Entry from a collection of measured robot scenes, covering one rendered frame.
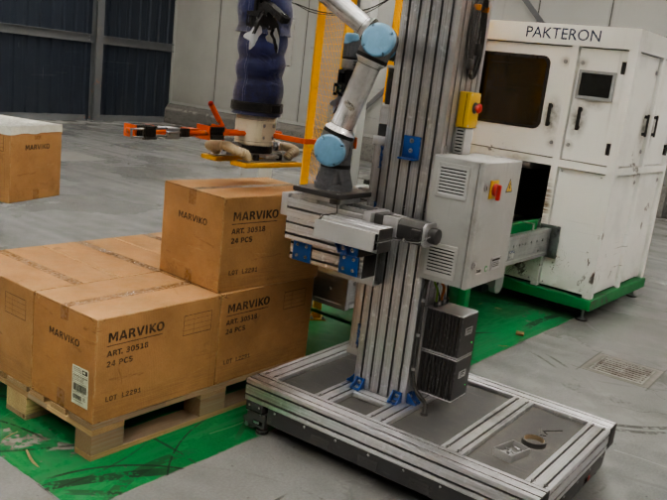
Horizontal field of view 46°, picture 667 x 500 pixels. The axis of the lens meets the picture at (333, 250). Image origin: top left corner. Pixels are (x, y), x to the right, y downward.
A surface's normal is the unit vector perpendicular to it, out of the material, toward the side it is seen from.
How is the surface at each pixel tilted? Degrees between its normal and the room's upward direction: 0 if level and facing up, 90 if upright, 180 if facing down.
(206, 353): 90
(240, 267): 90
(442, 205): 90
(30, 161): 90
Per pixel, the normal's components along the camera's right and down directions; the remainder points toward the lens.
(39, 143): 0.94, 0.18
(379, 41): -0.11, 0.08
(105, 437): 0.78, 0.22
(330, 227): -0.58, 0.11
